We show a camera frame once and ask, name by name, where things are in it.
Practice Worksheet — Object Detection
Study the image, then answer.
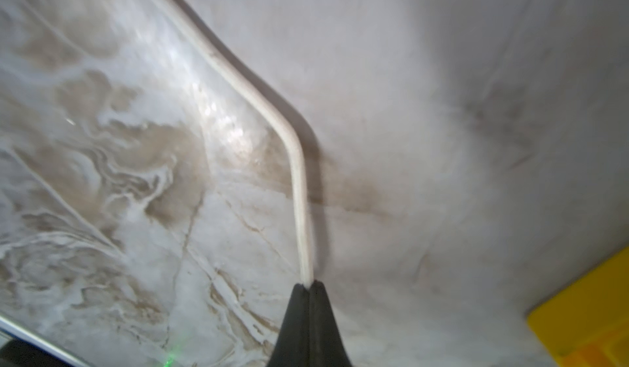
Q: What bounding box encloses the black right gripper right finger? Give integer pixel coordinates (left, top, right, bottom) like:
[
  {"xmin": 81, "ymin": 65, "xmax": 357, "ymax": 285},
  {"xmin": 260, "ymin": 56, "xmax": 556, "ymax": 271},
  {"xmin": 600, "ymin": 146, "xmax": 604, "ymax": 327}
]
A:
[{"xmin": 309, "ymin": 280, "xmax": 352, "ymax": 367}]

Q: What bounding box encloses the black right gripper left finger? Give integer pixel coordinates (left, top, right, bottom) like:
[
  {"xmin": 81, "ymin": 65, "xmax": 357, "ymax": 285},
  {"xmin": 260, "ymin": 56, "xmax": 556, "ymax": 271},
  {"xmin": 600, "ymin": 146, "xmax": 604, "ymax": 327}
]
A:
[{"xmin": 267, "ymin": 284, "xmax": 310, "ymax": 367}]

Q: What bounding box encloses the white sneaker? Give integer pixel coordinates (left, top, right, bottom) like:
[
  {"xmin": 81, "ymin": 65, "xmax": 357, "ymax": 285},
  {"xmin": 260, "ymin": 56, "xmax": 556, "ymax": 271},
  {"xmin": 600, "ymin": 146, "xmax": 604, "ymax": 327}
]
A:
[{"xmin": 150, "ymin": 0, "xmax": 315, "ymax": 288}]

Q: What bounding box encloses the yellow plastic frame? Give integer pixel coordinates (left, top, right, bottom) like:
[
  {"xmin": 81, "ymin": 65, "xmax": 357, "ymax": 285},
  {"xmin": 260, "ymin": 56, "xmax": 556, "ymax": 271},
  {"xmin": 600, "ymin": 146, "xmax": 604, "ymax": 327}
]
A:
[{"xmin": 527, "ymin": 248, "xmax": 628, "ymax": 366}]

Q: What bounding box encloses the aluminium front rail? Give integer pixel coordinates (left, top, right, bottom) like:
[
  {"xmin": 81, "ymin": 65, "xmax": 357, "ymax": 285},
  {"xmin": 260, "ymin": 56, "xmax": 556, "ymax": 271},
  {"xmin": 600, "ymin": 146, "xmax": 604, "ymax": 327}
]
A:
[{"xmin": 1, "ymin": 313, "xmax": 92, "ymax": 367}]

